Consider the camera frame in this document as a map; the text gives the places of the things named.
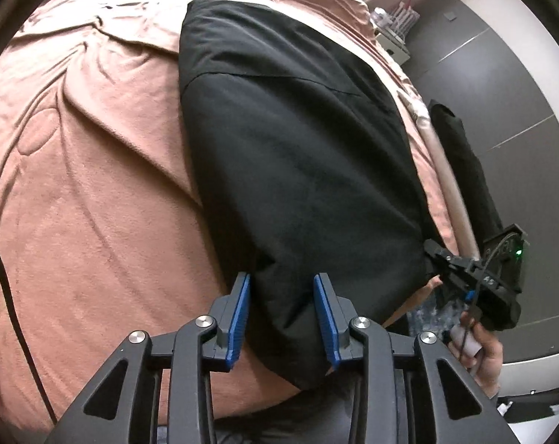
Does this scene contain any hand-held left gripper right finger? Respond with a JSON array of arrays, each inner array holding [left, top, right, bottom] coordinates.
[[313, 273, 506, 444]]

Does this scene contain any black cable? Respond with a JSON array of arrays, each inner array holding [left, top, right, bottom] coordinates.
[[0, 229, 58, 426]]

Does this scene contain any dark cloth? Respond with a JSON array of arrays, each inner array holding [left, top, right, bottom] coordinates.
[[427, 99, 504, 260]]

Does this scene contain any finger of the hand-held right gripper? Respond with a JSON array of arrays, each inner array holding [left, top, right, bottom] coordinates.
[[439, 268, 475, 303], [424, 239, 472, 269]]

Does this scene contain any person's right hand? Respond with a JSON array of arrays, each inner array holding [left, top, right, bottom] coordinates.
[[459, 311, 505, 399]]

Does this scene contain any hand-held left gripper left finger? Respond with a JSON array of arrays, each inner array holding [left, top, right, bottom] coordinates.
[[43, 273, 252, 444]]

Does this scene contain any salmon pink bed sheet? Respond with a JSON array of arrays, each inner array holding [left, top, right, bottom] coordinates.
[[0, 0, 460, 426]]

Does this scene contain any white shelf with bottles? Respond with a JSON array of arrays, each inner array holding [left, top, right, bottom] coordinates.
[[372, 0, 421, 65]]

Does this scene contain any black shirt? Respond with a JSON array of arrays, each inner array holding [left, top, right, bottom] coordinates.
[[178, 0, 447, 391]]

